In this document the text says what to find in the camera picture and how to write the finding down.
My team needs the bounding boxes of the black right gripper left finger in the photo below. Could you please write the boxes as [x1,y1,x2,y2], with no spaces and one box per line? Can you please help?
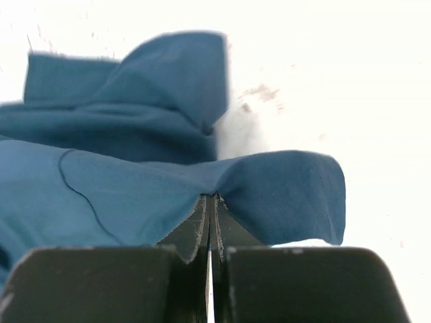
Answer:
[1,196,209,323]

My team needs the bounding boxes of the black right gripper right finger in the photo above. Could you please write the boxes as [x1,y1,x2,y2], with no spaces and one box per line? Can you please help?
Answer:
[210,196,409,322]

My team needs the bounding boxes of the blue t shirt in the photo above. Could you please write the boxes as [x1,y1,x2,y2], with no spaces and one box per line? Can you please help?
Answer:
[1,32,345,281]

